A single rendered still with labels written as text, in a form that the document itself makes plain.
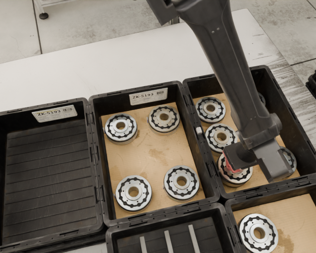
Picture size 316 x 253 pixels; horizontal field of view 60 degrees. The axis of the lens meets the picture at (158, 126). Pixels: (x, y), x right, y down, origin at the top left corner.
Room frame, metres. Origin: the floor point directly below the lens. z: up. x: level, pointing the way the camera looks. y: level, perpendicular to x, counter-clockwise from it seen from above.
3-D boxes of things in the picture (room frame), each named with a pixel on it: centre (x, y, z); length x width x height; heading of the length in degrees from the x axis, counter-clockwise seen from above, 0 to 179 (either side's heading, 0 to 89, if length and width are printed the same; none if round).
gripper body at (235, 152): (0.29, -0.23, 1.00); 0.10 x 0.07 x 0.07; 110
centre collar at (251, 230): (0.12, -0.27, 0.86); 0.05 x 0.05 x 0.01
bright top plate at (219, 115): (0.50, -0.17, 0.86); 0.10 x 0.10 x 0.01
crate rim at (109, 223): (0.34, 0.03, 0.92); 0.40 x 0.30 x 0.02; 13
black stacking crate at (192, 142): (0.34, 0.03, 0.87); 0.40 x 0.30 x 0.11; 13
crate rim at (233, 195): (0.41, -0.26, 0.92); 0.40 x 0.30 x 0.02; 13
